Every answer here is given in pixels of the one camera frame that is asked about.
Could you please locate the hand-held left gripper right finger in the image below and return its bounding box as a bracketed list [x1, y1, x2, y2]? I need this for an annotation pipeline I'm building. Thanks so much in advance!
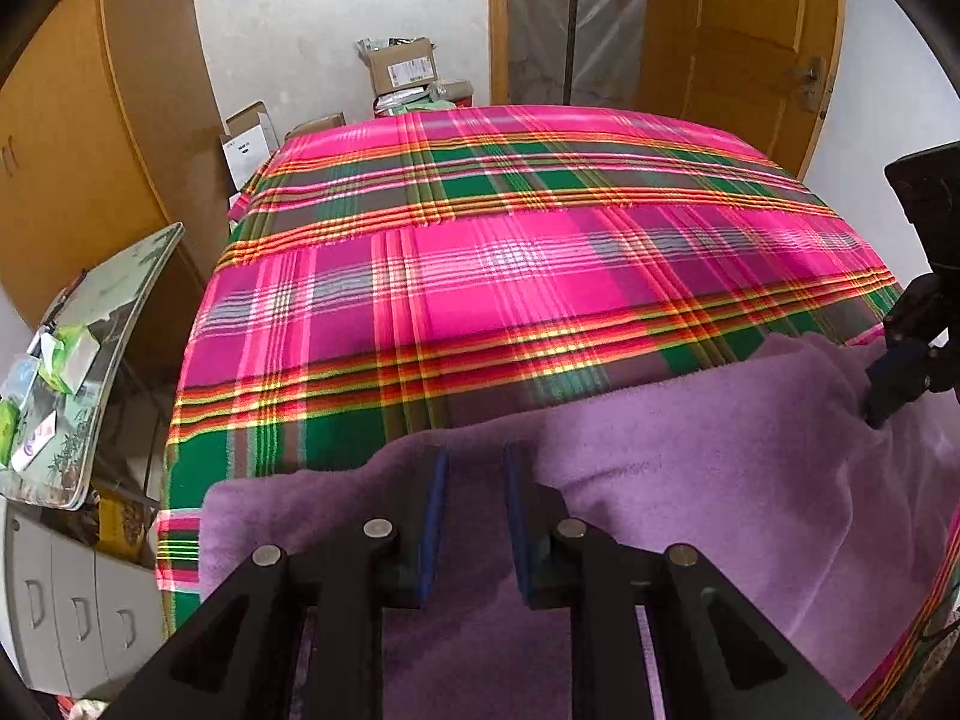
[502, 442, 863, 720]

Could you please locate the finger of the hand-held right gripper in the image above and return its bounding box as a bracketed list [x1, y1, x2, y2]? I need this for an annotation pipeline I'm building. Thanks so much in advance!
[861, 274, 960, 428]

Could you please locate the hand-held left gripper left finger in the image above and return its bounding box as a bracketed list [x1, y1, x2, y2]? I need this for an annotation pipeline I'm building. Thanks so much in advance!
[97, 444, 451, 720]

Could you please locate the purple fleece towel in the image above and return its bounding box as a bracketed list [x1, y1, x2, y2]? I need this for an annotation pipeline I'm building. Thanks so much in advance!
[199, 334, 960, 720]

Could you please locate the wooden door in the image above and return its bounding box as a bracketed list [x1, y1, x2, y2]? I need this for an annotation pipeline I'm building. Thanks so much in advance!
[637, 0, 848, 181]

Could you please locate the pink green plaid blanket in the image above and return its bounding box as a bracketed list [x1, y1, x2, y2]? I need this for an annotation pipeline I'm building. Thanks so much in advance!
[154, 105, 960, 720]

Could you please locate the yellow patterned box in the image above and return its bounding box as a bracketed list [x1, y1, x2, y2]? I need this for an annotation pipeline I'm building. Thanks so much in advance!
[94, 491, 155, 563]

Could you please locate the white drawer cabinet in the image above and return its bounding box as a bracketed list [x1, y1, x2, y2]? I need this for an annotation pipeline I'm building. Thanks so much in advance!
[0, 502, 170, 702]

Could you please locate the grey plastic door curtain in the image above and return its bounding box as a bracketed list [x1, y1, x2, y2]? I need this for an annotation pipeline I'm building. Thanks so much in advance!
[506, 0, 653, 115]

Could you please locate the glass top side table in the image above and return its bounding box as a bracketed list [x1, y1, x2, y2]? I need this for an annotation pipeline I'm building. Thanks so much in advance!
[0, 223, 187, 512]

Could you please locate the green tissue packet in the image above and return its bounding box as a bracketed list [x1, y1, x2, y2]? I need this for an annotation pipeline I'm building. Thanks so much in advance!
[36, 321, 100, 393]
[0, 397, 22, 470]

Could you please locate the white purple packet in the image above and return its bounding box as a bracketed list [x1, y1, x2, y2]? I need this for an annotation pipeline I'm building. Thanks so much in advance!
[9, 412, 59, 472]

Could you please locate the open white box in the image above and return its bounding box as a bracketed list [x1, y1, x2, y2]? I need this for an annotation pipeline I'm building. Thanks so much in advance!
[220, 101, 282, 196]

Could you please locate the labelled cardboard box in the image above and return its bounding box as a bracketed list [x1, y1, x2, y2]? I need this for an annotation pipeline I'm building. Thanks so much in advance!
[356, 37, 438, 98]

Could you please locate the wooden wardrobe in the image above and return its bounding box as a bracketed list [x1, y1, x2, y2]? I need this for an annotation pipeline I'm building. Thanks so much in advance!
[0, 0, 230, 327]

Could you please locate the metal door handle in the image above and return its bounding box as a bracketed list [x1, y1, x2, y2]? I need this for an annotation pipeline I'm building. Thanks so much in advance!
[784, 56, 830, 121]

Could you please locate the wooden door frame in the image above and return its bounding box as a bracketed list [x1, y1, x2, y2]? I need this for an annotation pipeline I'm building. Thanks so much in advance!
[487, 0, 515, 107]

